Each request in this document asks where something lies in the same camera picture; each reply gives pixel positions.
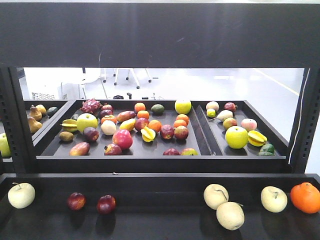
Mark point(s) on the yellow star fruit centre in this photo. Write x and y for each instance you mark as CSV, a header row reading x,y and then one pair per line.
x,y
148,134

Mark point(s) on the yellow star fruit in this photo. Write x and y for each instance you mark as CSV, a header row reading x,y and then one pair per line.
x,y
256,138
148,134

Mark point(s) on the small lime green fruit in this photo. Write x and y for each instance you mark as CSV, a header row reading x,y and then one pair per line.
x,y
211,113

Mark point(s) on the pink dragon fruit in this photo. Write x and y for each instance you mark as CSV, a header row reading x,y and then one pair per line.
x,y
91,106

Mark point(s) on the yellow star fruit right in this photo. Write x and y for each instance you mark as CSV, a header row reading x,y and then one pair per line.
x,y
256,138

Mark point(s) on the black wooden fruit stand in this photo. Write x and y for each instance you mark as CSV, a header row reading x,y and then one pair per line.
x,y
157,199

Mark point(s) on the orange fruit right corner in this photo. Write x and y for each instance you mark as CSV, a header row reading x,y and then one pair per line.
x,y
306,198

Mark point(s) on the yellow green pomelo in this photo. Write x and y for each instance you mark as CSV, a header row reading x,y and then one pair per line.
x,y
182,106

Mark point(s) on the big red apple centre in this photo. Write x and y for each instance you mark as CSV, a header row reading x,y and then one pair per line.
x,y
123,139

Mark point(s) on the large green apple left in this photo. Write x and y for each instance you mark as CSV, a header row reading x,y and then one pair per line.
x,y
86,120

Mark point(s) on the large green apple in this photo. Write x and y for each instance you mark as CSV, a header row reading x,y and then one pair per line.
x,y
236,137
86,120

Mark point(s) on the large green apple right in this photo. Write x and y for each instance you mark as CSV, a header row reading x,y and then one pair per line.
x,y
236,137

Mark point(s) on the pale apple upper pair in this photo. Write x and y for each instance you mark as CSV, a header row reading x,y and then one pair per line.
x,y
214,195

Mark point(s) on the pale apple pair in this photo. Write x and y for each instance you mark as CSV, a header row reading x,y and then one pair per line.
x,y
214,195
230,215

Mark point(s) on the dark red plum right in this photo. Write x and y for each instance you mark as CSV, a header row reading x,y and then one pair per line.
x,y
106,204

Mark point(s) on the dark red plum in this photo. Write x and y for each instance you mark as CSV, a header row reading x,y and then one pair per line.
x,y
106,204
76,201

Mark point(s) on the dark red plum left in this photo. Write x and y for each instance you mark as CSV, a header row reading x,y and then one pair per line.
x,y
76,201

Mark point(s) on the pale apple lower pair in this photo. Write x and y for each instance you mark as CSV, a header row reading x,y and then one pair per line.
x,y
230,215

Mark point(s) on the pale apple right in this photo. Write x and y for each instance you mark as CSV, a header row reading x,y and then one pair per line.
x,y
273,199

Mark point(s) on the pale apple far left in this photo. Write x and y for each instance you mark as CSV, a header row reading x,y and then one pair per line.
x,y
21,195

